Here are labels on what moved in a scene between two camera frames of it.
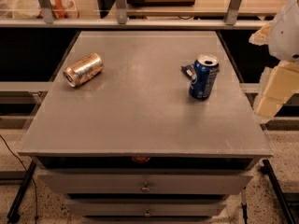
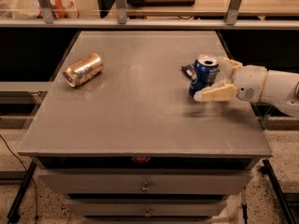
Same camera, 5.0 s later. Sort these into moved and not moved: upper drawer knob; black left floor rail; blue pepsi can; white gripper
Moved: white gripper
Not moved: blue pepsi can; upper drawer knob; black left floor rail
